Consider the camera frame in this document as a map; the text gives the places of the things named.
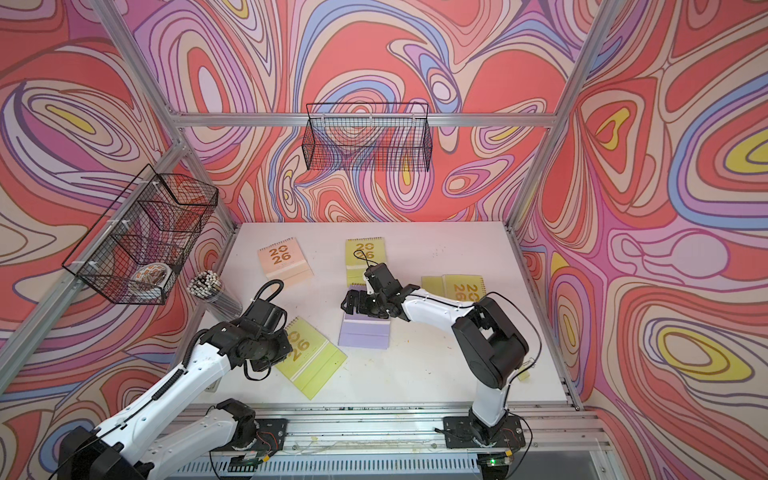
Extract purple calendar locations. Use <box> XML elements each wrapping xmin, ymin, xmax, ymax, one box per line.
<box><xmin>338</xmin><ymin>285</ymin><xmax>391</xmax><ymax>350</ymax></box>

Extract green calendar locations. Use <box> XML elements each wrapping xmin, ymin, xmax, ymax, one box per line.
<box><xmin>277</xmin><ymin>317</ymin><xmax>347</xmax><ymax>400</ymax></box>
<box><xmin>345</xmin><ymin>237</ymin><xmax>387</xmax><ymax>287</ymax></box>
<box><xmin>421</xmin><ymin>274</ymin><xmax>487</xmax><ymax>302</ymax></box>

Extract pink 2026 calendar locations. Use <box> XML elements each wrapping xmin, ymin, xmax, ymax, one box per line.
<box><xmin>258</xmin><ymin>237</ymin><xmax>314</xmax><ymax>286</ymax></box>

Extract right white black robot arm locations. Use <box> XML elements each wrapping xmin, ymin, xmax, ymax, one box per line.
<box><xmin>340</xmin><ymin>263</ymin><xmax>530</xmax><ymax>441</ymax></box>

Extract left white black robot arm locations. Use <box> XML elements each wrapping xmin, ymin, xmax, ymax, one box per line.
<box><xmin>51</xmin><ymin>299</ymin><xmax>292</xmax><ymax>479</ymax></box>

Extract tape roll in basket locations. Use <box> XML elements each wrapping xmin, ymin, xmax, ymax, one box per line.
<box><xmin>129</xmin><ymin>262</ymin><xmax>171</xmax><ymax>299</ymax></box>

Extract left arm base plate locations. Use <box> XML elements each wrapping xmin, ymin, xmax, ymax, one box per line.
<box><xmin>213</xmin><ymin>418</ymin><xmax>289</xmax><ymax>454</ymax></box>

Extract black wire basket left wall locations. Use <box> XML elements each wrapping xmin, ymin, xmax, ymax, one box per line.
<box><xmin>62</xmin><ymin>165</ymin><xmax>219</xmax><ymax>305</ymax></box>

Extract black wire basket wall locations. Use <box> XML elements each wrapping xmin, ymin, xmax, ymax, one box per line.
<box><xmin>301</xmin><ymin>101</ymin><xmax>433</xmax><ymax>173</ymax></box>
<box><xmin>62</xmin><ymin>165</ymin><xmax>219</xmax><ymax>305</ymax></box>

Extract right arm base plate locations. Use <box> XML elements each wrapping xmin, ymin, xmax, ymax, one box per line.
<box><xmin>436</xmin><ymin>414</ymin><xmax>526</xmax><ymax>452</ymax></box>

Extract black wire basket back wall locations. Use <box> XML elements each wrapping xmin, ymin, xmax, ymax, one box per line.
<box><xmin>301</xmin><ymin>101</ymin><xmax>433</xmax><ymax>173</ymax></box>

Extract aluminium front rail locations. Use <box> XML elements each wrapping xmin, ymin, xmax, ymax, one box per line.
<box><xmin>113</xmin><ymin>404</ymin><xmax>619</xmax><ymax>480</ymax></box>

